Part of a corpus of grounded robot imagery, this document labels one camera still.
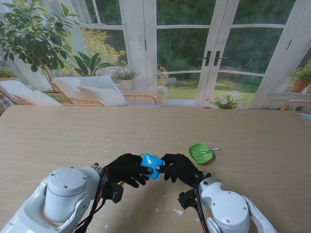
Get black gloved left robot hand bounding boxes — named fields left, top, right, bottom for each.
left=104, top=153, right=153, bottom=188

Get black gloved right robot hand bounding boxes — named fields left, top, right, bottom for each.
left=157, top=153, right=204, bottom=187

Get blue pill box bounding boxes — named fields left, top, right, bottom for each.
left=140, top=153, right=166, bottom=180

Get metal tweezers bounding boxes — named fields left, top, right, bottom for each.
left=193, top=148, right=221, bottom=157

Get green plastic dish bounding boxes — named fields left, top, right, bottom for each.
left=188, top=143, right=216, bottom=165

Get white cushion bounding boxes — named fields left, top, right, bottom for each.
left=77, top=85, right=126, bottom=107

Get white flower bush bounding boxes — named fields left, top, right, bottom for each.
left=206, top=91, right=243, bottom=109

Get yellow flowering potted plant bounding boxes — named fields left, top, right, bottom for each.
left=156, top=65, right=170, bottom=104

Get flowering plant in white pot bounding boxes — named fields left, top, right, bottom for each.
left=114, top=69, right=139, bottom=90

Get broad-leaf green plant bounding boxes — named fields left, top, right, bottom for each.
left=72, top=52, right=115, bottom=77

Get white french door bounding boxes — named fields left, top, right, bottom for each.
left=206, top=0, right=299, bottom=109
left=143, top=0, right=221, bottom=107

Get terracotta potted plant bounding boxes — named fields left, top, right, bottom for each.
left=290, top=59, right=311, bottom=93

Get small potted green plant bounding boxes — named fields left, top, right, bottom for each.
left=0, top=67, right=18, bottom=82

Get tall leafy potted tree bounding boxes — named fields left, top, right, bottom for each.
left=0, top=0, right=81, bottom=93

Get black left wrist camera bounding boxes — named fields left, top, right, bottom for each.
left=104, top=181, right=124, bottom=204

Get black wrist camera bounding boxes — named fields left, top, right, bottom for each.
left=178, top=190, right=199, bottom=210
left=104, top=181, right=124, bottom=204

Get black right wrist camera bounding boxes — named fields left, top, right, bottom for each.
left=178, top=190, right=199, bottom=210

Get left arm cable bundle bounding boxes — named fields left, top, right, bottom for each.
left=72, top=167, right=109, bottom=233

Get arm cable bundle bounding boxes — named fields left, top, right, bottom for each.
left=193, top=173, right=211, bottom=233
left=72, top=167, right=109, bottom=233

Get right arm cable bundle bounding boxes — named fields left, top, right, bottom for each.
left=193, top=173, right=211, bottom=233

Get white lounge chair wooden frame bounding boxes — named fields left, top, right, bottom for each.
left=0, top=80, right=61, bottom=107
left=51, top=75, right=158, bottom=107

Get black door handle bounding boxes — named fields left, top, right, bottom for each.
left=198, top=50, right=212, bottom=67
left=213, top=50, right=228, bottom=66

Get wooden armchair frame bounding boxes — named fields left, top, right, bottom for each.
left=280, top=100, right=311, bottom=112

